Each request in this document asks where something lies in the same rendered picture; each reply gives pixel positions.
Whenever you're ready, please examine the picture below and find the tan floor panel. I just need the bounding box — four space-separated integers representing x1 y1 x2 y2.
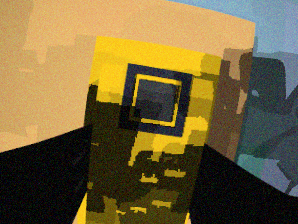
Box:
0 0 255 163

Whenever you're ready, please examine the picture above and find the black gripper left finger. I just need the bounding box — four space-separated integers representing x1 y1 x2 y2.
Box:
0 124 93 224

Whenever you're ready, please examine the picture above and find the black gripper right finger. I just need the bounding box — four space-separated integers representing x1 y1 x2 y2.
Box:
189 144 298 224

